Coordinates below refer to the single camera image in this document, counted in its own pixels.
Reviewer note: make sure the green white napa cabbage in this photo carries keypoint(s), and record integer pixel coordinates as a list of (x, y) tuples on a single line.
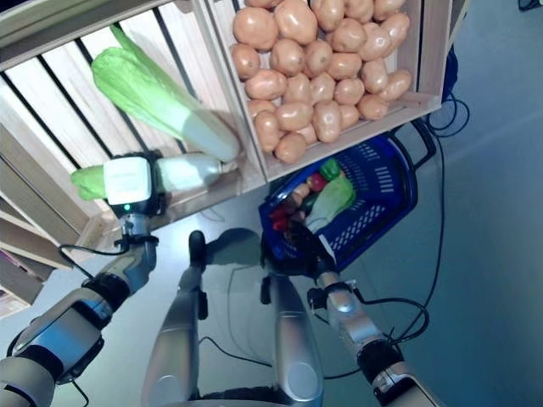
[(140, 89), (335, 195), (186, 171)]

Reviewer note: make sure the tan potato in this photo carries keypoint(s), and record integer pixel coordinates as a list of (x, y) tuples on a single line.
[(327, 121), (394, 85), (295, 21), (267, 131), (301, 193), (255, 29), (372, 107), (295, 115), (290, 147), (349, 115), (265, 85)]

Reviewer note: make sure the green bell pepper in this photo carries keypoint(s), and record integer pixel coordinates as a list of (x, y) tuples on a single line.
[(331, 168)]

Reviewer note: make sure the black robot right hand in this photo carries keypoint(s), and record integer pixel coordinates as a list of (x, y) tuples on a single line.
[(309, 252)]

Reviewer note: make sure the red apple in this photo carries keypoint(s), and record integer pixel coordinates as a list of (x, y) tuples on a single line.
[(317, 182)]

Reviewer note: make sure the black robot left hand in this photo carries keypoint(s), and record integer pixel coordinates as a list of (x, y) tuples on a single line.
[(157, 191)]

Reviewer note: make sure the silver robot right leg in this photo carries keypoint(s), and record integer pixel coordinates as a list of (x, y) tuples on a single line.
[(292, 339)]

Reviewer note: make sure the black robot pelvis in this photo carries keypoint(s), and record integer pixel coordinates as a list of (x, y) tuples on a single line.
[(242, 396)]

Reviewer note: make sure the blue plastic shopping basket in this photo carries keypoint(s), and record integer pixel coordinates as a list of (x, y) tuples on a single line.
[(373, 212)]

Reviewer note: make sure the wooden display shelf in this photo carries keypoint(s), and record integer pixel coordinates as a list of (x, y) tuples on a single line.
[(21, 229)]

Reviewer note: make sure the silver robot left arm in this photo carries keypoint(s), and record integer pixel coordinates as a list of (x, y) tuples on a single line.
[(63, 330)]

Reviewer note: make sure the light wooden crate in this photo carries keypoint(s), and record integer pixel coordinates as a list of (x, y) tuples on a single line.
[(428, 51), (220, 63)]

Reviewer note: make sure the red bell pepper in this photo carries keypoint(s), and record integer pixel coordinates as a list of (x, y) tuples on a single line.
[(280, 218)]

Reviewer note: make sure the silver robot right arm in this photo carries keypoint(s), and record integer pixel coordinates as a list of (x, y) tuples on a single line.
[(352, 313)]

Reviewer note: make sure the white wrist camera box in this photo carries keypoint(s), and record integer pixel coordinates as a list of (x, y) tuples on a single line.
[(127, 180)]

